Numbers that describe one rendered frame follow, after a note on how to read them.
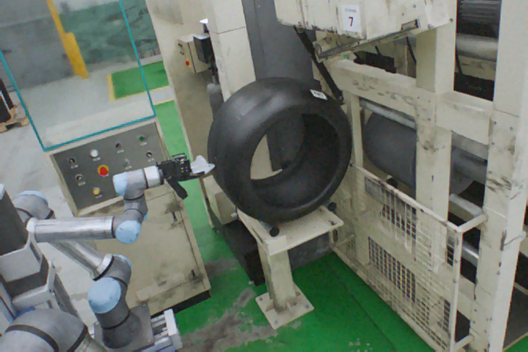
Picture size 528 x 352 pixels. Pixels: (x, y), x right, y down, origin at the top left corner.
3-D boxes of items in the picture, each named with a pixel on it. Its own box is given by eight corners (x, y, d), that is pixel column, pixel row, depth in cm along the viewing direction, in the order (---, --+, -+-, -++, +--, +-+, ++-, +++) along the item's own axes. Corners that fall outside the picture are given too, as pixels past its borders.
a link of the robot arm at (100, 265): (112, 306, 159) (-10, 222, 136) (119, 280, 172) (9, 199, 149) (133, 291, 156) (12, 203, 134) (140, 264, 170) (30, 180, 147)
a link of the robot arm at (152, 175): (150, 192, 144) (145, 182, 151) (163, 188, 146) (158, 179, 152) (146, 173, 141) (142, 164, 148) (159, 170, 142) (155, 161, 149)
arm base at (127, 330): (103, 355, 149) (93, 337, 144) (102, 325, 161) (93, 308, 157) (143, 339, 152) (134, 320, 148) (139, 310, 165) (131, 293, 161)
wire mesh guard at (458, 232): (329, 247, 241) (317, 142, 209) (332, 246, 242) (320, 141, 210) (449, 364, 166) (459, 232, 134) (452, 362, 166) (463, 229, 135)
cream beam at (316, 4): (276, 24, 172) (270, -12, 166) (325, 11, 180) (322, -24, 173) (365, 42, 122) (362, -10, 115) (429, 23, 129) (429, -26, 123)
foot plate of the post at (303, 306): (255, 299, 254) (254, 295, 253) (292, 281, 262) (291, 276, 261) (273, 329, 232) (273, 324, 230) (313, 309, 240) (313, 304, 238)
